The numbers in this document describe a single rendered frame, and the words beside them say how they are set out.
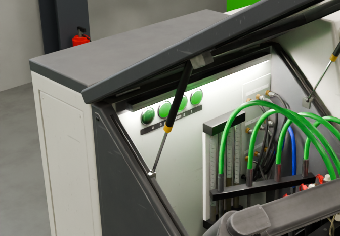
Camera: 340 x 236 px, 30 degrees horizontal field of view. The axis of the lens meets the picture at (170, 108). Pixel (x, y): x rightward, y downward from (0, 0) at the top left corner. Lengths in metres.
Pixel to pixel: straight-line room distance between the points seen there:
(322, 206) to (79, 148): 0.78
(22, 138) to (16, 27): 1.22
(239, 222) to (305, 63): 1.05
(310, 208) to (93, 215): 0.80
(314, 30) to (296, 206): 0.91
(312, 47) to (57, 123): 0.78
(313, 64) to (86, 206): 0.79
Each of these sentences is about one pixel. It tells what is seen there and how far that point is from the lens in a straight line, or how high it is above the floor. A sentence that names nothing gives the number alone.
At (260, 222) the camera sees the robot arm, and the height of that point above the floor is 1.51.
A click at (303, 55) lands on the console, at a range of 1.97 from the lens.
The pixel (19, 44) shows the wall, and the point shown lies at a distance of 5.69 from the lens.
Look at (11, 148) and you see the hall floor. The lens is 4.68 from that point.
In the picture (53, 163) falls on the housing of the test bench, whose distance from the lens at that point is 1.86.
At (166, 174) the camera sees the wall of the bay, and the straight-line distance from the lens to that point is 1.80.
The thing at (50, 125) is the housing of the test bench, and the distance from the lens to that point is 1.80.
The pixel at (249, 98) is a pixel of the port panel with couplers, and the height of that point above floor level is 1.31.
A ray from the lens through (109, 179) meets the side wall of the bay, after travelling 1.63.
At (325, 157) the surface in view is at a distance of 1.56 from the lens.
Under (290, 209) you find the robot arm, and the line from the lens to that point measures 1.09.
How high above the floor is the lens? 2.08
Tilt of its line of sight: 24 degrees down
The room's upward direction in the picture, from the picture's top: 2 degrees counter-clockwise
